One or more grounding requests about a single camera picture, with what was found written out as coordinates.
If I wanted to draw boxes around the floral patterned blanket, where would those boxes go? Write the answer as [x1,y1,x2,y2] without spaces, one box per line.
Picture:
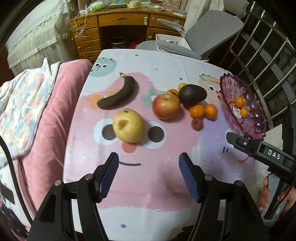
[1,58,61,160]

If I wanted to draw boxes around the black cable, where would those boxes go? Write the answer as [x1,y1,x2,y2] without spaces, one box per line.
[0,135,33,227]

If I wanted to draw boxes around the dark overripe banana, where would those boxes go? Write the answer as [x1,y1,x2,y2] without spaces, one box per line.
[97,72,136,109]

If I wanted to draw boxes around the cartoon monster tablecloth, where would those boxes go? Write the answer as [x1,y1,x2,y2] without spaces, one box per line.
[63,49,267,240]

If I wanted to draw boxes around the lace covered piano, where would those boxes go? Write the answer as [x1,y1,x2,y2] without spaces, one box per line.
[6,1,79,76]

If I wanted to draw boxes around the pink glass fruit bowl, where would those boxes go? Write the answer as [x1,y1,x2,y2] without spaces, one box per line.
[220,73,267,140]

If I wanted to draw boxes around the dark waste bin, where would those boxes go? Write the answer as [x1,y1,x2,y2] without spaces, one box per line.
[109,37,127,49]

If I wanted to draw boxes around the partly hidden mandarin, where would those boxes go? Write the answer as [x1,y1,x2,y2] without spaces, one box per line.
[166,89,179,97]

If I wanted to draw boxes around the wooden desk with drawers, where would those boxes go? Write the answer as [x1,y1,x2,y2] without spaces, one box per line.
[69,8,186,62]

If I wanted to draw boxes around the green tissue pack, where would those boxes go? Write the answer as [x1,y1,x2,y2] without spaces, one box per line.
[89,1,105,11]

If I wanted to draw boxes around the yellow pear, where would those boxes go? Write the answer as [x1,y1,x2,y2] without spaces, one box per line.
[112,108,144,143]

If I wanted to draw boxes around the small yellow mandarin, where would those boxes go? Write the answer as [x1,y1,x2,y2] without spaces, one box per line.
[240,108,248,118]

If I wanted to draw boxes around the red apple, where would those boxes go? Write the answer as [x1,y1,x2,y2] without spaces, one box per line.
[152,94,181,120]

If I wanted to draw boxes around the small dark red fruit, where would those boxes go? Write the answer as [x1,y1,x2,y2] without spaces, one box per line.
[178,83,187,90]
[191,118,203,131]

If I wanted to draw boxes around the white charger cable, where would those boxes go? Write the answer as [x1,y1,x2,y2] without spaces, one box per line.
[74,7,93,39]

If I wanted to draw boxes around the pink plush cushion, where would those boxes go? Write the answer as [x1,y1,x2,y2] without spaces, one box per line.
[17,59,93,214]

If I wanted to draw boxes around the mandarin orange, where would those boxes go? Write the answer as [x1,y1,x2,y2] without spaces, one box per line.
[235,96,244,108]
[188,104,205,118]
[205,104,218,120]

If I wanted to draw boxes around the white storage box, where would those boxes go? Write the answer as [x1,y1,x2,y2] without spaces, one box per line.
[156,34,191,50]

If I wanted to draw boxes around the grey office chair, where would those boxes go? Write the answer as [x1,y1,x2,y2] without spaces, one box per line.
[136,1,249,61]

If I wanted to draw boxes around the dark avocado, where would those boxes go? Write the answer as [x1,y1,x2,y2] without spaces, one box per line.
[179,84,207,105]

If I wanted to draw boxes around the person right hand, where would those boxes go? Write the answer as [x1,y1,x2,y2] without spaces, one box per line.
[257,177,296,212]

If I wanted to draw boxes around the metal window bars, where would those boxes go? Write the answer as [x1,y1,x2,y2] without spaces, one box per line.
[209,1,295,128]

